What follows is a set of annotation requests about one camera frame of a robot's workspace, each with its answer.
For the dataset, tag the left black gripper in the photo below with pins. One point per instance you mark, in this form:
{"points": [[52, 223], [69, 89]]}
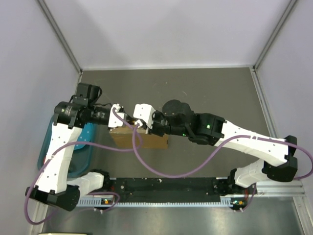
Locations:
{"points": [[127, 117]]}

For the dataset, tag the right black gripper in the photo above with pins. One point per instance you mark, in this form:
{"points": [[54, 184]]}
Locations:
{"points": [[153, 130]]}

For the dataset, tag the brown cardboard express box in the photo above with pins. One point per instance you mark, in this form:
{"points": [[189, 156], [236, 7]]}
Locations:
{"points": [[122, 136]]}

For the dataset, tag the yellow utility knife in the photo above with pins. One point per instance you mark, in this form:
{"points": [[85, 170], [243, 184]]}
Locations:
{"points": [[131, 121]]}

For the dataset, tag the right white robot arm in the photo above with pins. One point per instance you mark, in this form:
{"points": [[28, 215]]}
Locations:
{"points": [[276, 159]]}

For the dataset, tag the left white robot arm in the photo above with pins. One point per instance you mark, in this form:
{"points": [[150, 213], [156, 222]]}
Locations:
{"points": [[52, 186]]}

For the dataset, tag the blue perforated plate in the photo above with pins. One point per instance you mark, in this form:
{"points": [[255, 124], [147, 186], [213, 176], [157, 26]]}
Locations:
{"points": [[87, 133]]}

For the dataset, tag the teal plastic bin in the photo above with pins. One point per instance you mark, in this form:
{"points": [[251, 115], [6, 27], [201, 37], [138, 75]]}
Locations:
{"points": [[81, 157]]}

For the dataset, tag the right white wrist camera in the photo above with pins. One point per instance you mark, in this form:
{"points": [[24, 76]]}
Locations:
{"points": [[143, 114]]}

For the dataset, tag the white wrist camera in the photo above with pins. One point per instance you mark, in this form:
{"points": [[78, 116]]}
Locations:
{"points": [[143, 114], [117, 117]]}

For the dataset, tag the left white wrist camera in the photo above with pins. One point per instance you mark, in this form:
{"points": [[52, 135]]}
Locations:
{"points": [[117, 117]]}

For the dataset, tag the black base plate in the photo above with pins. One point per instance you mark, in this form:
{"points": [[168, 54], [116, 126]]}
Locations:
{"points": [[166, 190]]}

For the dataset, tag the grey cable duct rail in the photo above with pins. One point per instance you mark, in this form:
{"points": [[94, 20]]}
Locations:
{"points": [[96, 202]]}

